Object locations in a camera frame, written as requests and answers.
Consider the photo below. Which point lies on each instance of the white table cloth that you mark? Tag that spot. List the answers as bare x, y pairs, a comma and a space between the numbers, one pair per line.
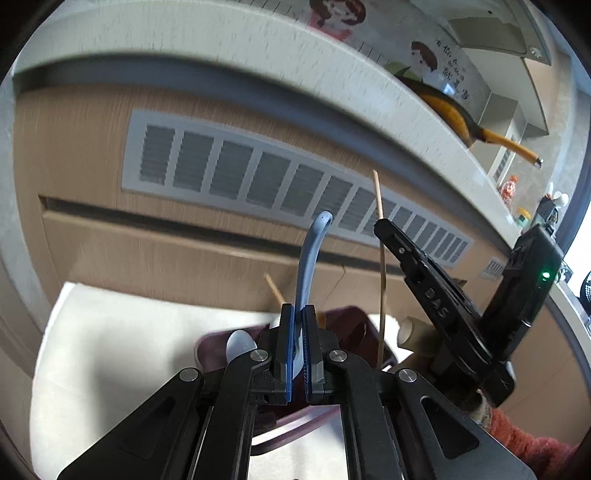
120, 350

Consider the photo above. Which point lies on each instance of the person's right hand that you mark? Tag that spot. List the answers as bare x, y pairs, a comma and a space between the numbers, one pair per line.
418, 337

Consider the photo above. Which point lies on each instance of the wooden kitchen cabinet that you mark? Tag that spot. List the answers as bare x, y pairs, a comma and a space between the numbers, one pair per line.
92, 152

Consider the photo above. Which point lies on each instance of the person's right forearm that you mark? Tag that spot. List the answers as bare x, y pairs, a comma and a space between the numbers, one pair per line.
521, 443

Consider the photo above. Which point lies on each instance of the wooden chopstick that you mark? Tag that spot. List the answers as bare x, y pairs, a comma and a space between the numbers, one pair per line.
276, 290
381, 277

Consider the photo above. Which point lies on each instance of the range hood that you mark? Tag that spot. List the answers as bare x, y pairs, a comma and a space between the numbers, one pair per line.
498, 37

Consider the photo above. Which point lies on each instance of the wall vent grille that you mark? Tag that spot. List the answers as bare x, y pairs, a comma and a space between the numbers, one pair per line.
503, 164

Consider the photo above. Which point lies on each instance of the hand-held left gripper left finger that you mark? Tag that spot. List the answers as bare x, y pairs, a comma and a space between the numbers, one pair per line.
288, 350

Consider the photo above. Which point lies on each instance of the long grey vent grille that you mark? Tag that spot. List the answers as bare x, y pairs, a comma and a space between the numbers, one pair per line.
258, 175

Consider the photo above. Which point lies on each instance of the white kitchen countertop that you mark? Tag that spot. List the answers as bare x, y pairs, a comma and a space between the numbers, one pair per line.
231, 50

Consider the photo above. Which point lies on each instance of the yellow lid jar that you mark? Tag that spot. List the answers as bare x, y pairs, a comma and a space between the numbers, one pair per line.
522, 218

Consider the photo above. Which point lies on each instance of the orange bottle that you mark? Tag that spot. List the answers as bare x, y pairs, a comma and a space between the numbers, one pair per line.
508, 188

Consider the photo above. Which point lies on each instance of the small grey vent grille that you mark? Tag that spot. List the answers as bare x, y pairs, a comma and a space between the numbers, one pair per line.
493, 270

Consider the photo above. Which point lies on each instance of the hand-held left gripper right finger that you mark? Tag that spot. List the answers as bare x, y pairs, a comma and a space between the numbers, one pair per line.
313, 364

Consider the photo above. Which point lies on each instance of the orange frying pan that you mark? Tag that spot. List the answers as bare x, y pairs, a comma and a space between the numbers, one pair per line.
455, 113

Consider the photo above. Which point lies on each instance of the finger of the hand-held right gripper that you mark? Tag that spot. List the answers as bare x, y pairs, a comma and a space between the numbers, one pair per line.
431, 295
464, 295

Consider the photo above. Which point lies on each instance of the black countertop appliance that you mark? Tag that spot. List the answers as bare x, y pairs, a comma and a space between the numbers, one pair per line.
551, 207

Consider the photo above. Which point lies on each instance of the blue plastic spoon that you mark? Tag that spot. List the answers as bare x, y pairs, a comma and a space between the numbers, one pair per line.
308, 263

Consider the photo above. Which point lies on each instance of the cartoon wall poster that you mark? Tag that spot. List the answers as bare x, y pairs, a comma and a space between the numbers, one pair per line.
369, 27

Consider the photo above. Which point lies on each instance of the purple utensil holder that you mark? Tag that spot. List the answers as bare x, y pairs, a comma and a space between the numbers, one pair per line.
355, 341

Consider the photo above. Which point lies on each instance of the white plastic spoon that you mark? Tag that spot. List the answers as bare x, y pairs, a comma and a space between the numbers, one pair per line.
240, 344

